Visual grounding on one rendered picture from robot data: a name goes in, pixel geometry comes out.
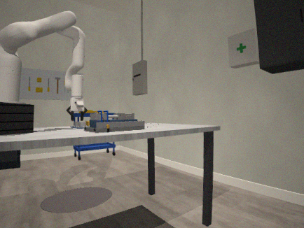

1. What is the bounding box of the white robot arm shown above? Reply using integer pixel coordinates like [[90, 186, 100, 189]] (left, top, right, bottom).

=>
[[0, 11, 85, 104]]

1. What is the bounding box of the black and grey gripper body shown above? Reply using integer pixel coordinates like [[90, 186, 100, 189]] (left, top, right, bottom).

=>
[[69, 97, 85, 112]]

